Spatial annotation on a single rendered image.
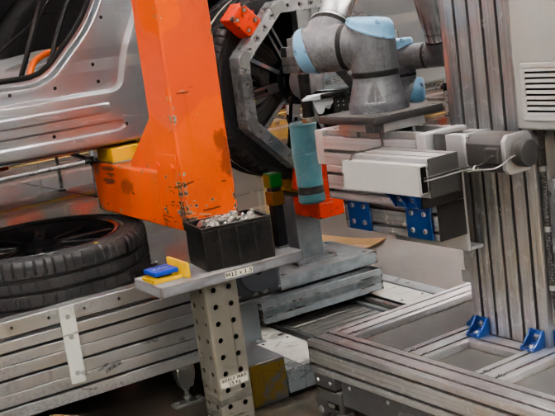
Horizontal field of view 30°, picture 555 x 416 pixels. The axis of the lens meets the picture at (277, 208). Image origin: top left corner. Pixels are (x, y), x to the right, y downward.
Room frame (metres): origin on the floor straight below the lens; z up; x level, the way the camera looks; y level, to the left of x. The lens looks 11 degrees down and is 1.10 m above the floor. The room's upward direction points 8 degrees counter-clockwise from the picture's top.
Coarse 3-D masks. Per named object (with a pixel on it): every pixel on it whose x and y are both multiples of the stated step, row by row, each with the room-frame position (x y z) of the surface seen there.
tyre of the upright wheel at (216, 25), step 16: (224, 0) 3.54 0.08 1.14; (240, 0) 3.40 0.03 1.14; (256, 0) 3.38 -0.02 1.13; (272, 0) 3.41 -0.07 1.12; (224, 32) 3.32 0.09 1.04; (224, 48) 3.31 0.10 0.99; (224, 64) 3.31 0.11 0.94; (224, 80) 3.31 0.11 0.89; (224, 96) 3.30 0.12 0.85; (224, 112) 3.30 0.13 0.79; (240, 144) 3.32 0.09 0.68; (256, 144) 3.35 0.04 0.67; (240, 160) 3.37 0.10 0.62; (256, 160) 3.34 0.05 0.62; (272, 160) 3.37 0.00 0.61; (288, 176) 3.40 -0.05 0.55
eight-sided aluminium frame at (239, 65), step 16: (288, 0) 3.35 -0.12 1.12; (304, 0) 3.38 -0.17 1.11; (320, 0) 3.43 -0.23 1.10; (272, 16) 3.32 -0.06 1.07; (256, 32) 3.28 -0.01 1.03; (240, 48) 3.30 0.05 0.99; (256, 48) 3.28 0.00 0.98; (240, 64) 3.24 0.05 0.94; (240, 80) 3.24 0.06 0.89; (240, 96) 3.26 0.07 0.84; (240, 112) 3.28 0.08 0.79; (256, 112) 3.26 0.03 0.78; (240, 128) 3.28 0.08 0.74; (256, 128) 3.25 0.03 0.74; (272, 144) 3.28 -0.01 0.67; (288, 160) 3.31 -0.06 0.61
